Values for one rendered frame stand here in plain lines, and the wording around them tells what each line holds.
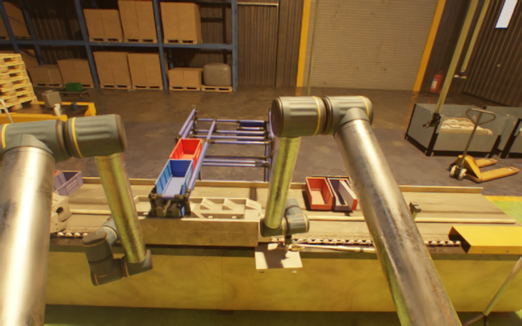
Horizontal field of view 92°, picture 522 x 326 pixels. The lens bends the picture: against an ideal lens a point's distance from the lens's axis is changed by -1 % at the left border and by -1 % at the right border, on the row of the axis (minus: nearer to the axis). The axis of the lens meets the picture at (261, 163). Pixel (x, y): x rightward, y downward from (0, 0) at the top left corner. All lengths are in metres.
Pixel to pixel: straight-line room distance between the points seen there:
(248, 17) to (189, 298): 10.67
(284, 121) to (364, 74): 11.75
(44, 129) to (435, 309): 1.25
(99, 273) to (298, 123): 1.16
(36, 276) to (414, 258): 0.96
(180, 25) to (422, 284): 10.36
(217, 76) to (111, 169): 9.50
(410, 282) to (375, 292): 1.65
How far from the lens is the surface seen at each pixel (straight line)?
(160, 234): 1.95
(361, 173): 0.89
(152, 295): 2.47
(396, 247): 0.82
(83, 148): 1.08
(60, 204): 2.53
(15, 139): 1.11
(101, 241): 1.45
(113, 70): 11.74
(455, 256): 2.44
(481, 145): 6.73
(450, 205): 3.03
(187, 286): 2.29
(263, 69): 11.81
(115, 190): 1.19
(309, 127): 0.95
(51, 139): 1.09
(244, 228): 1.81
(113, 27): 11.49
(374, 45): 12.59
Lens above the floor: 2.15
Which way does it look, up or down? 27 degrees down
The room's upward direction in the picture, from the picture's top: 2 degrees clockwise
